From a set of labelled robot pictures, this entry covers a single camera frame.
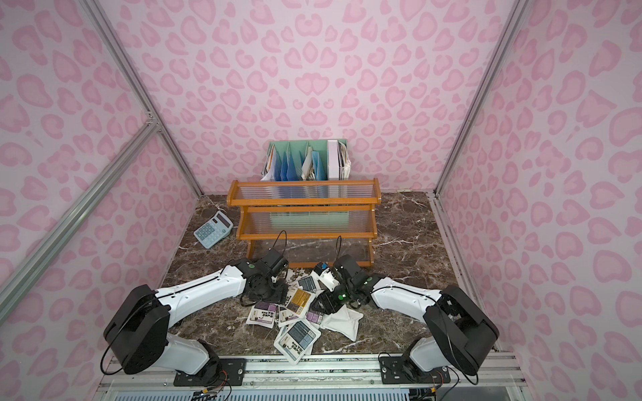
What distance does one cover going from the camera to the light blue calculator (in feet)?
3.41

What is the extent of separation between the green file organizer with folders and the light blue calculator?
0.30 m

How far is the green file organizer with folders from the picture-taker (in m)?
0.95
